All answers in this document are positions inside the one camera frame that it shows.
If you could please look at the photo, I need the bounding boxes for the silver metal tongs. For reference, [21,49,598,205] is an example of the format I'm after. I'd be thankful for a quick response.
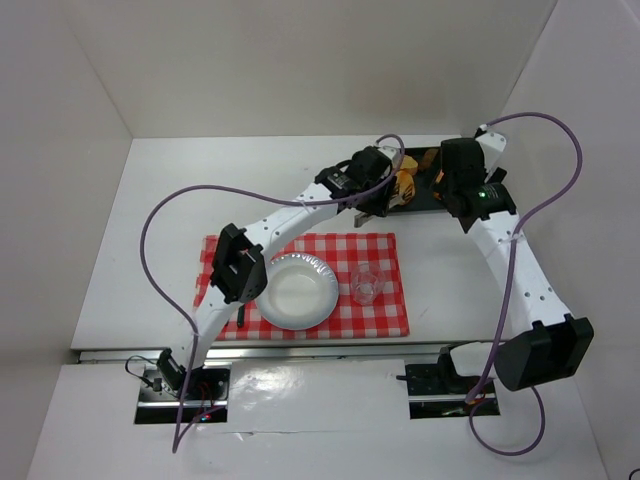
[354,213,374,229]

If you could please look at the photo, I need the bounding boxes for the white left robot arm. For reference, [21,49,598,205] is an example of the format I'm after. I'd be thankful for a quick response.
[158,144,404,394]

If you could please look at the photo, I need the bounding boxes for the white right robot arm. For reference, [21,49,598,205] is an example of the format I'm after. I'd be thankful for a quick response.
[432,128,594,397]

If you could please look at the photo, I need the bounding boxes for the black bread tray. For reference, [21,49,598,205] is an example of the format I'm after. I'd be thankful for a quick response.
[388,146,448,214]

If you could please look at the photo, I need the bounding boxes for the brown bread piece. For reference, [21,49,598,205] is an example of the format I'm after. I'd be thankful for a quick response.
[417,148,439,171]

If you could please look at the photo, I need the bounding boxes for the square toast slice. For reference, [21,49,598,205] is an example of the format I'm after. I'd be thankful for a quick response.
[400,155,419,176]

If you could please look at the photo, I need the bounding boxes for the clear drinking glass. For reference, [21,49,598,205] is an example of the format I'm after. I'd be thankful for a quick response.
[350,263,386,305]

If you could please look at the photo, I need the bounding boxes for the white round plate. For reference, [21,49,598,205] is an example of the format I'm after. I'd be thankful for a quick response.
[256,252,340,331]

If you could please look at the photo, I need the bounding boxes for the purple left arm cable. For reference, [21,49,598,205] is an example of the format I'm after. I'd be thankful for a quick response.
[139,133,406,454]

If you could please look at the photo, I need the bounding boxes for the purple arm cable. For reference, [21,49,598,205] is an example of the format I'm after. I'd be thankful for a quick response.
[462,111,584,457]
[139,133,406,454]

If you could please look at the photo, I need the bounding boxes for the twisted ring bread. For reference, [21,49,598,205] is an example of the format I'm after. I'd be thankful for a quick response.
[389,170,415,209]

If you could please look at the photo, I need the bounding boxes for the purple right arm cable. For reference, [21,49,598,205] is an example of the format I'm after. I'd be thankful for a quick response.
[462,111,584,457]

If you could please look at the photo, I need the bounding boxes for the aluminium rail front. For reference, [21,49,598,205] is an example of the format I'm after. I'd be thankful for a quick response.
[78,341,468,364]

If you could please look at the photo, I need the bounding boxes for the gold spoon black handle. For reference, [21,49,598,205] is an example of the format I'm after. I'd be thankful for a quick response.
[236,305,246,329]

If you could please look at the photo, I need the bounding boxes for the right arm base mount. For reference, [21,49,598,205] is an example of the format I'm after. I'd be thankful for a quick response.
[396,347,500,420]

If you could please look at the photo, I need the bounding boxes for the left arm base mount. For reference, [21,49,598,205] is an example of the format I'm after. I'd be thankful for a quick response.
[124,354,232,425]

